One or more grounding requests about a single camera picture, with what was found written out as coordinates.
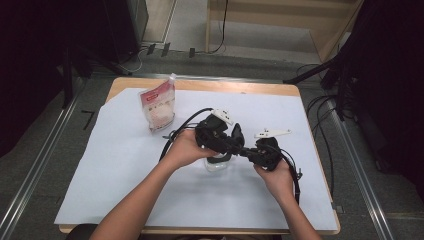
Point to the small black floor bracket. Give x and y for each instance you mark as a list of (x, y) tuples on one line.
[(165, 49), (151, 49), (191, 52)]

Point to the dark curtain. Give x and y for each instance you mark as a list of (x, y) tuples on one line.
[(393, 83), (26, 66)]

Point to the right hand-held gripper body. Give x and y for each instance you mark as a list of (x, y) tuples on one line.
[(268, 153)]

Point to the metal table clamp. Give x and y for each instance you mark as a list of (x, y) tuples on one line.
[(338, 209)]

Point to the wooden table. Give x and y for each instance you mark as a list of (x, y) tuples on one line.
[(206, 85)]

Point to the light wooden shelf unit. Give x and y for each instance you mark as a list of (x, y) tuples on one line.
[(326, 36)]

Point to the person's left hand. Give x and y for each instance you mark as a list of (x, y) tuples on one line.
[(185, 150)]

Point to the white table sheet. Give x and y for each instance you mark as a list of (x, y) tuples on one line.
[(133, 166)]

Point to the black slanted stand leg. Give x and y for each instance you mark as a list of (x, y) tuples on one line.
[(310, 71)]

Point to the dark cabinet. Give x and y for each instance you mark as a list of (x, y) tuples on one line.
[(120, 26)]

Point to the person's right hand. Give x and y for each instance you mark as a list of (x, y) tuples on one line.
[(280, 183)]

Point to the red and clear refill pouch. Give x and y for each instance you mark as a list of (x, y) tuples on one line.
[(158, 106)]

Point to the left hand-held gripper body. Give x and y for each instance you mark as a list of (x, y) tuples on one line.
[(210, 133)]

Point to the metal floor rail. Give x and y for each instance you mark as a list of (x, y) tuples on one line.
[(36, 166), (360, 166)]

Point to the black jar lid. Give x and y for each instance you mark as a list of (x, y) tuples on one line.
[(237, 133)]

